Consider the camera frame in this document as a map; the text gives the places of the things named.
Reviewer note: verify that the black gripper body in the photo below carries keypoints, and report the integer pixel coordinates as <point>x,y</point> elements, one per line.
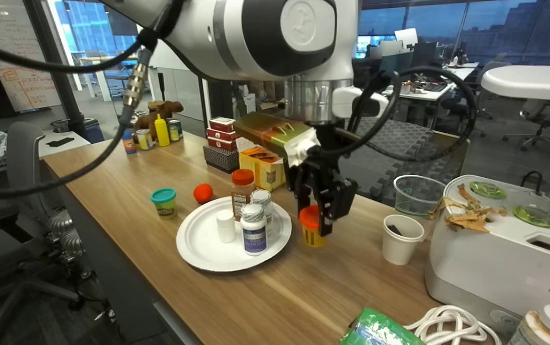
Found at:
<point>312,158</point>

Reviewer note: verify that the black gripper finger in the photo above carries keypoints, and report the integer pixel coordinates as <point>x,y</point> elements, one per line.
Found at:
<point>301,187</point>
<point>334,202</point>

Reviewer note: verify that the orange-lid spice bottle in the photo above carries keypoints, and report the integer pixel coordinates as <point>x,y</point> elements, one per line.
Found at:
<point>243,185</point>

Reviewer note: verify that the white blue-label pill bottle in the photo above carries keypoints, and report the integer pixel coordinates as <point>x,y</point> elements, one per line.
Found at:
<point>253,227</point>

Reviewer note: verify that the small plain white bottle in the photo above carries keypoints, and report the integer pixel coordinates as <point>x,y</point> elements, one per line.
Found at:
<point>226,227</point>

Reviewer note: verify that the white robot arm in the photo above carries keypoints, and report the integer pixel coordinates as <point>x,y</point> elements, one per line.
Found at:
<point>307,45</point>

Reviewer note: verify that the white paper plate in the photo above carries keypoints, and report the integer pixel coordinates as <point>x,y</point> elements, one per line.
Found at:
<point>199,244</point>

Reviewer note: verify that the yellow mustard bottle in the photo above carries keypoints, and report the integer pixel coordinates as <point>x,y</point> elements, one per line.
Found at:
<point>161,131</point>

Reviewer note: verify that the open yellow cardboard box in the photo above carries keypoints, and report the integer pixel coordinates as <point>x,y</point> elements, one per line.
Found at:
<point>266,168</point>

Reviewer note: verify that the white paper cup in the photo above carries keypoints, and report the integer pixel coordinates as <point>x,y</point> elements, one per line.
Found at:
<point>401,235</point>

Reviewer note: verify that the clear plastic cup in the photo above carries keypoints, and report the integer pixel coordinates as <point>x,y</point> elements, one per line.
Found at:
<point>416,194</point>

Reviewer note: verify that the lower red box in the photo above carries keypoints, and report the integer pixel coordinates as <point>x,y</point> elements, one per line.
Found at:
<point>222,145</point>

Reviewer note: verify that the top red box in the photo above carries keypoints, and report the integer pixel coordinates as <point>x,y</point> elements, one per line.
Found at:
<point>222,123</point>

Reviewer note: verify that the red toy strawberry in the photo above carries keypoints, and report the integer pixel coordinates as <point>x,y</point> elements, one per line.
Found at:
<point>203,192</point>

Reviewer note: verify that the green teal snack packet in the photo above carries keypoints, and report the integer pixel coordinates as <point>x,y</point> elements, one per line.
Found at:
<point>376,329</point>

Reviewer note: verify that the teal-lid green dough tub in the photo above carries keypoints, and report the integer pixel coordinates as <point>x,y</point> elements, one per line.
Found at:
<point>165,202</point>

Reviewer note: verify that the white appliance with lid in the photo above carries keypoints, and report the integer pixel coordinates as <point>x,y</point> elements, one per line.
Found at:
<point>489,252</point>

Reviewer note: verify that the white-lid jar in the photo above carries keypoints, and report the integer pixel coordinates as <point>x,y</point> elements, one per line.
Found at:
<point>533,329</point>

